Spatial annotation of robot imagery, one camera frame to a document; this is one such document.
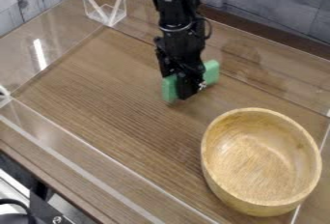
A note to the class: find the green rectangular block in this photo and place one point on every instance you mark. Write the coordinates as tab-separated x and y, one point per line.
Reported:
180	86

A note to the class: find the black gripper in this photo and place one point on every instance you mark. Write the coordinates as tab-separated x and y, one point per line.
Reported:
179	48

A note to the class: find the clear acrylic corner bracket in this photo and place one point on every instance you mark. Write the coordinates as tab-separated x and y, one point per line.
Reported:
105	14

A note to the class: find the black metal table clamp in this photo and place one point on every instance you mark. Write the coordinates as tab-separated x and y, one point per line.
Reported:
53	211

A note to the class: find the wooden bowl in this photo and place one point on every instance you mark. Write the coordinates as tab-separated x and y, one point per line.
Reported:
260	161

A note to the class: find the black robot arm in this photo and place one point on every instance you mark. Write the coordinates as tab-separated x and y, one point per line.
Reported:
179	13

